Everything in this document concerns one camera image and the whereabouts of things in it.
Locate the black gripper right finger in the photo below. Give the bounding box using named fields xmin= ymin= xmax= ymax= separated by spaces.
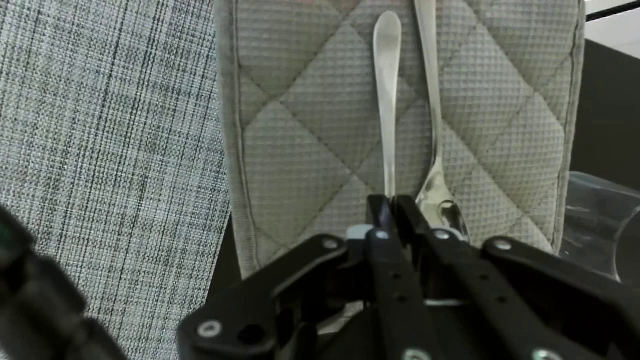
xmin=391 ymin=197 xmax=640 ymax=360

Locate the grey quilted pot holder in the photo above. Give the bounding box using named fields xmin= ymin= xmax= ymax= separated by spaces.
xmin=220 ymin=0 xmax=585 ymax=274

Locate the silver fork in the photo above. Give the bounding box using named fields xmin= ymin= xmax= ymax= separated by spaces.
xmin=413 ymin=0 xmax=468 ymax=238

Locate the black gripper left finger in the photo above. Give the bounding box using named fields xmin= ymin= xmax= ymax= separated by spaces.
xmin=178 ymin=197 xmax=434 ymax=360

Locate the silver spoon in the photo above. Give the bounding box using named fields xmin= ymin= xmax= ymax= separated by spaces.
xmin=371 ymin=13 xmax=401 ymax=198

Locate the grey woven placemat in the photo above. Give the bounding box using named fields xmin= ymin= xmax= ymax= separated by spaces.
xmin=0 ymin=0 xmax=229 ymax=360

